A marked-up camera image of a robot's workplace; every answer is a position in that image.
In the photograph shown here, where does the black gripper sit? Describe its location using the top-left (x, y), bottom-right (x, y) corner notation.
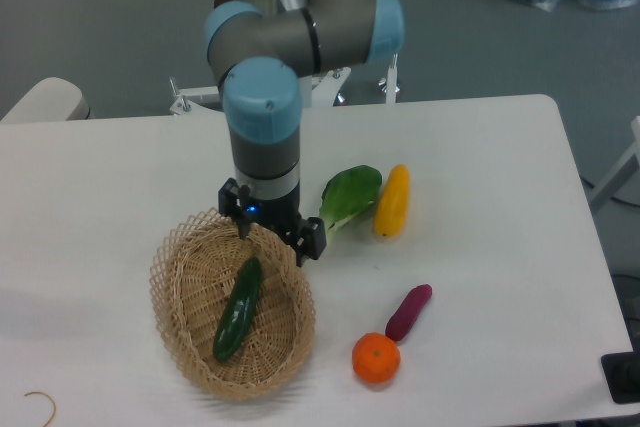
top-left (218, 178), bottom-right (327, 267)

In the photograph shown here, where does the green cucumber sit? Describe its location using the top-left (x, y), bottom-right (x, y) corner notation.
top-left (212, 257), bottom-right (262, 363)

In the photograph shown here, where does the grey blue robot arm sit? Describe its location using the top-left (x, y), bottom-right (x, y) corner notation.
top-left (204, 0), bottom-right (405, 263)

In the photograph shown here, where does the woven wicker basket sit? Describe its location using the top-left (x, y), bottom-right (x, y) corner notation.
top-left (150, 209), bottom-right (315, 401)

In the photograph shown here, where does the green bok choy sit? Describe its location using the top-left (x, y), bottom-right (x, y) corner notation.
top-left (319, 165), bottom-right (382, 244)

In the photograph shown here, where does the yellow squash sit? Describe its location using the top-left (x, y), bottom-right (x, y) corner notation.
top-left (373, 164), bottom-right (411, 238)

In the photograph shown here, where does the purple sweet potato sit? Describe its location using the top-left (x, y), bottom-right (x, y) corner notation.
top-left (385, 284), bottom-right (433, 342)

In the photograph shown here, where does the orange tangerine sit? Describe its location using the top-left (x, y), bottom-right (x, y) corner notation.
top-left (351, 332), bottom-right (401, 384)

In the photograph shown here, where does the white chair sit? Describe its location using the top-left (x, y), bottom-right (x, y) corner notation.
top-left (1, 77), bottom-right (93, 124)

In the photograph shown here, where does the tan rubber band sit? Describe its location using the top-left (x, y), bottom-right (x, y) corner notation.
top-left (23, 391), bottom-right (58, 427)

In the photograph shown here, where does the black device at edge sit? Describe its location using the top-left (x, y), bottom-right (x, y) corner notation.
top-left (601, 351), bottom-right (639, 405)

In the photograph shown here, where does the white table leg frame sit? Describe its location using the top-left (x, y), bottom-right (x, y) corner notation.
top-left (587, 117), bottom-right (639, 213)

